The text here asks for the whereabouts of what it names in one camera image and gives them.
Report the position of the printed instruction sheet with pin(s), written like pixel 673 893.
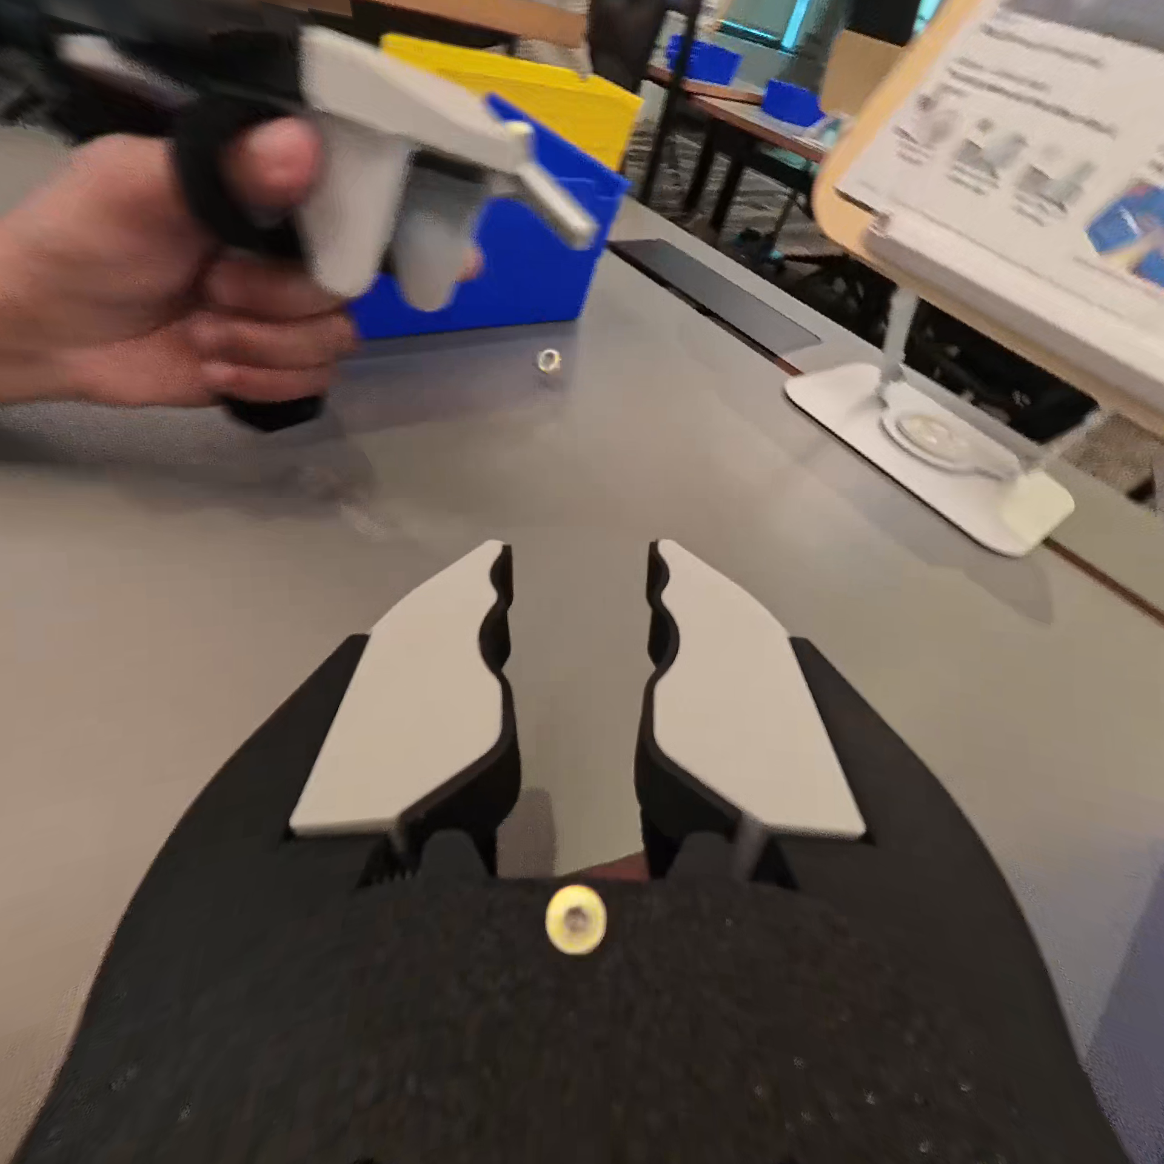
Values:
pixel 1045 136

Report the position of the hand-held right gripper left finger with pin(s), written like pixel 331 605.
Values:
pixel 409 710

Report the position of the wooden board document stand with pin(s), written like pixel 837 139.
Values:
pixel 845 401

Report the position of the steel hex nut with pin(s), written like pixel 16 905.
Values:
pixel 549 362

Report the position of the small blue bin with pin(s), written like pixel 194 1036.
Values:
pixel 704 61
pixel 792 104

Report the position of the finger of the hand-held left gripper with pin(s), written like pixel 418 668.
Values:
pixel 564 206

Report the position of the yellow plastic bin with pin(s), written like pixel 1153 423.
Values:
pixel 564 100

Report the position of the blue plastic bin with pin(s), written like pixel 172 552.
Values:
pixel 526 273

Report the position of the black flat pad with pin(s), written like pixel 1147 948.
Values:
pixel 718 305

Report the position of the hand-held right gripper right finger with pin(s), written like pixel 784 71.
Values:
pixel 754 710

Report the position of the person's left hand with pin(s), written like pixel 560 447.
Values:
pixel 109 291

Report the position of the wooden table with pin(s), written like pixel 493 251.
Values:
pixel 727 114

